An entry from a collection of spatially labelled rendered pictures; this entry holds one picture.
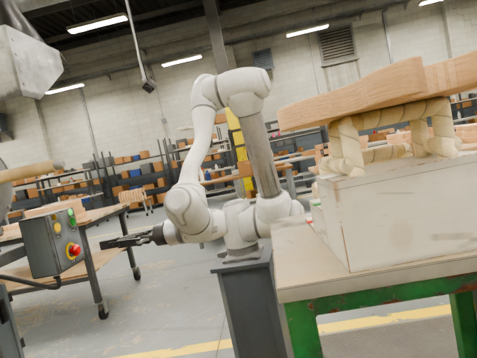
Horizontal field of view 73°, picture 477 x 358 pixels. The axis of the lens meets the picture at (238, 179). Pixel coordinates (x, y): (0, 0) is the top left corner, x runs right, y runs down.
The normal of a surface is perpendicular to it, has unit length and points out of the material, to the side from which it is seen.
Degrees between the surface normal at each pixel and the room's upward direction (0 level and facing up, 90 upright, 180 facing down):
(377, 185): 90
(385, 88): 90
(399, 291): 90
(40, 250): 90
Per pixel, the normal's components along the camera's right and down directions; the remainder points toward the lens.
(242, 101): -0.15, 0.48
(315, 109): -0.63, 0.18
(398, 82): -0.80, 0.21
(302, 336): -0.07, 0.08
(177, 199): -0.17, -0.30
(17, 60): 0.98, -0.20
